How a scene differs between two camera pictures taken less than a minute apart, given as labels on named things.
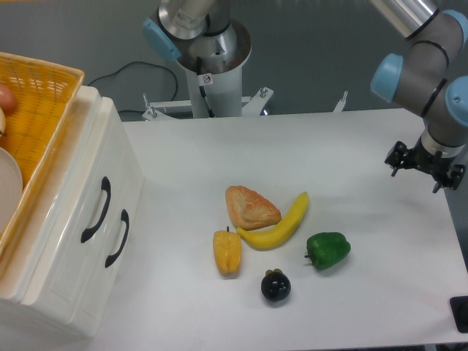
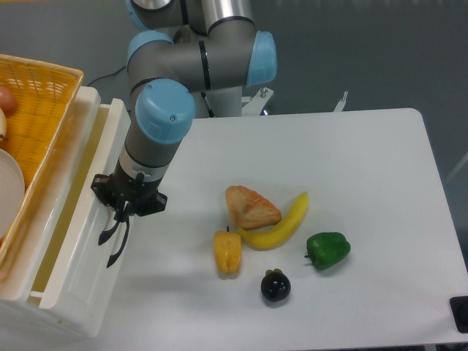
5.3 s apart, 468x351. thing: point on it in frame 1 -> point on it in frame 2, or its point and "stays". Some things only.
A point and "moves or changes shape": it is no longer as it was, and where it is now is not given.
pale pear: [2, 121] stays
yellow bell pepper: [227, 250] stays
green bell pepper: [325, 250] stays
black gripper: [443, 169] -> [126, 192]
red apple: [7, 99] stays
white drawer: [60, 280] moves or changes shape
